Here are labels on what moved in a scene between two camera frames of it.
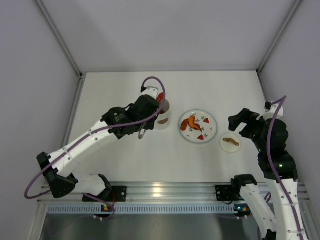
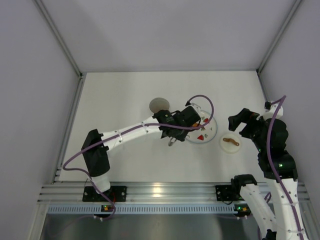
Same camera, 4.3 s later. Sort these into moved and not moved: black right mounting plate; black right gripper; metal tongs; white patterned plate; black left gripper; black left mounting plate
Moved: black left gripper; metal tongs
Not moved: black right mounting plate; white patterned plate; black right gripper; black left mounting plate
